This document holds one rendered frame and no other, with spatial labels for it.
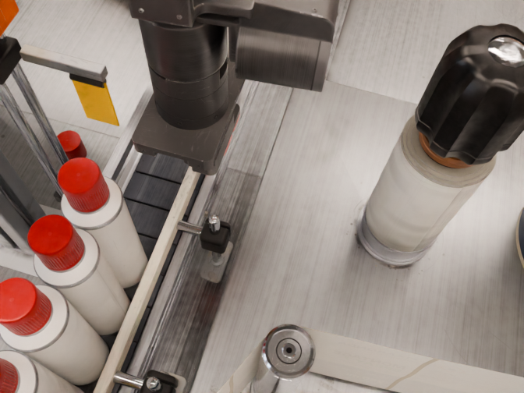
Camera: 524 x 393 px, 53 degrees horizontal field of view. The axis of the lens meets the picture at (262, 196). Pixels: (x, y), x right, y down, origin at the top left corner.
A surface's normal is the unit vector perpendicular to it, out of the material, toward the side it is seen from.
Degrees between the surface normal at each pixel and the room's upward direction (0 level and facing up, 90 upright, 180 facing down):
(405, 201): 92
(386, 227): 88
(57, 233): 3
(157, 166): 0
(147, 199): 0
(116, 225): 90
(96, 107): 90
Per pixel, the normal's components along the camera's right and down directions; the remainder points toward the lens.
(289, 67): -0.17, 0.74
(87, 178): 0.01, -0.49
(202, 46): 0.50, 0.77
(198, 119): 0.29, 0.85
